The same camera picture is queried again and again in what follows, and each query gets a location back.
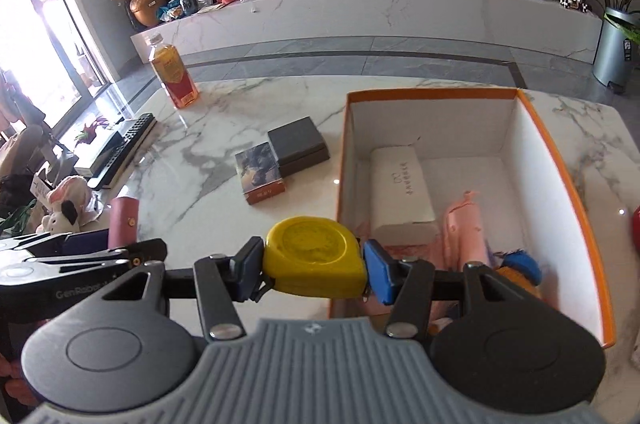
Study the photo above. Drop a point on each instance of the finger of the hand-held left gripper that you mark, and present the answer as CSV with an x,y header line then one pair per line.
x,y
50,243
100,256

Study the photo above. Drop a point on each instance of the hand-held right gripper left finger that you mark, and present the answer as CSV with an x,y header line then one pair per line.
x,y
248,269

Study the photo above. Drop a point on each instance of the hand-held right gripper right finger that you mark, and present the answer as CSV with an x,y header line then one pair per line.
x,y
380,271

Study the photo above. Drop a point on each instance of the dark pink leather pouch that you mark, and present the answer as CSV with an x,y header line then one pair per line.
x,y
123,221

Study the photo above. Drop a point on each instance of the yellow tape measure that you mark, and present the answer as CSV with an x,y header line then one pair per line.
x,y
312,254

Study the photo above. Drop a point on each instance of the white oblong case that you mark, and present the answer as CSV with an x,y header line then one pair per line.
x,y
400,189

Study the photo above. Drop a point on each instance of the pink selfie stick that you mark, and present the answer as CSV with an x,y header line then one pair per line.
x,y
465,229

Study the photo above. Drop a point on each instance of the orange cardboard box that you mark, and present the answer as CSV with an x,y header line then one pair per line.
x,y
550,184

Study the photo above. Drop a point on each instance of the plush toy animals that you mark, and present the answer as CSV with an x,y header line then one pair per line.
x,y
67,204

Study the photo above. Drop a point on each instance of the picture printed card box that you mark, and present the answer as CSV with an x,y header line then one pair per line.
x,y
260,174

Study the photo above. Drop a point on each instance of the dark book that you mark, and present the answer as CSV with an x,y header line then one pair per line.
x,y
97,156

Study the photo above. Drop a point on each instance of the black remote control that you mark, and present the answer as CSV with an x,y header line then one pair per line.
x,y
132,144

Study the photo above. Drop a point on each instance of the red leafed plant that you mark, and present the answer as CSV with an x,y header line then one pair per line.
x,y
95,129

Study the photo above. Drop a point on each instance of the dark grey box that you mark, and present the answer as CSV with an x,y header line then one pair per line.
x,y
297,144

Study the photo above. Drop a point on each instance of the blue and orange toy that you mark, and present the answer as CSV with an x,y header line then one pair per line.
x,y
520,266

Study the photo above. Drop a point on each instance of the orange drink bottle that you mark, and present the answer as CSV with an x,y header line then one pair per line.
x,y
172,74

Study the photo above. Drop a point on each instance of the brown round vase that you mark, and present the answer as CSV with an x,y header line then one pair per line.
x,y
147,6

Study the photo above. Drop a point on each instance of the white marble tv cabinet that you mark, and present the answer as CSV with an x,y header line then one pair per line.
x,y
400,16

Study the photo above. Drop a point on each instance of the plant in silver pot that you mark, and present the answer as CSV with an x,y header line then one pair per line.
x,y
615,49

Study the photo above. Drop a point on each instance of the cow figurines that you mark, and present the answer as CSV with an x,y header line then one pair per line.
x,y
572,0

